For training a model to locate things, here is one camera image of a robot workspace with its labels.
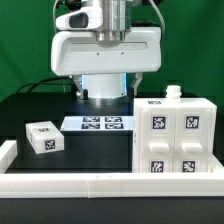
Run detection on flat white tag board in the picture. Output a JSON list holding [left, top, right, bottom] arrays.
[[60, 116, 133, 131]]

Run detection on white cabinet body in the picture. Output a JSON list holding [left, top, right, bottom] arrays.
[[132, 85, 217, 173]]

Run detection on white hanging cable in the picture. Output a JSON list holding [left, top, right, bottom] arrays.
[[52, 0, 68, 34]]

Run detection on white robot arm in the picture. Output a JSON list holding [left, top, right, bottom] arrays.
[[51, 0, 165, 103]]

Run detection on black cable bundle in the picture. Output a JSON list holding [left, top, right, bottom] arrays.
[[15, 75, 78, 94]]

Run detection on small white tagged box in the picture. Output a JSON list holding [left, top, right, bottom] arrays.
[[26, 121, 64, 154]]

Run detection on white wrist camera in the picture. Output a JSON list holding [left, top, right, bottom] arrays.
[[56, 6, 103, 30]]

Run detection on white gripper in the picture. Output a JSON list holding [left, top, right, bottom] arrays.
[[51, 27, 161, 100]]

